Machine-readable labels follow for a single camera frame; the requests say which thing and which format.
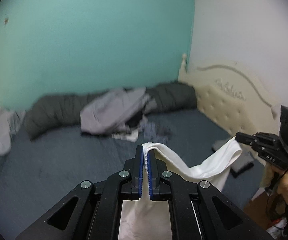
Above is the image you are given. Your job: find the grey shirt pile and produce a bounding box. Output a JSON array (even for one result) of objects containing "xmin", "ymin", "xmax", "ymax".
[{"xmin": 80, "ymin": 87, "xmax": 157, "ymax": 135}]

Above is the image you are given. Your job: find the folded grey garment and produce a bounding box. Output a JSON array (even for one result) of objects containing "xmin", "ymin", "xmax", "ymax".
[{"xmin": 212, "ymin": 138, "xmax": 230, "ymax": 152}]

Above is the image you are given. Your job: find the dark grey rolled duvet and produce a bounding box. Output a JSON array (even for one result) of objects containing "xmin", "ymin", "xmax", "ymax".
[{"xmin": 24, "ymin": 81, "xmax": 197, "ymax": 140}]

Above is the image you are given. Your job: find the person's right hand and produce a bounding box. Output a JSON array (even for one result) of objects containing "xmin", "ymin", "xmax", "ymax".
[{"xmin": 270, "ymin": 166, "xmax": 288, "ymax": 205}]

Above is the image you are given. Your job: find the black and white garment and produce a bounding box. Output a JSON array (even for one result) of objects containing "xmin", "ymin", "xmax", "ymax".
[{"xmin": 111, "ymin": 129, "xmax": 139, "ymax": 142}]

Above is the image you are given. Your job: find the cream tufted headboard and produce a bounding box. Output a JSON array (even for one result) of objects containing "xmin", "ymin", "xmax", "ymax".
[{"xmin": 178, "ymin": 54, "xmax": 279, "ymax": 136}]

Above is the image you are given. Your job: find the blue-grey crumpled garment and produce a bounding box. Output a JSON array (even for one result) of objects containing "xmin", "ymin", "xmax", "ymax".
[{"xmin": 141, "ymin": 122, "xmax": 172, "ymax": 144}]

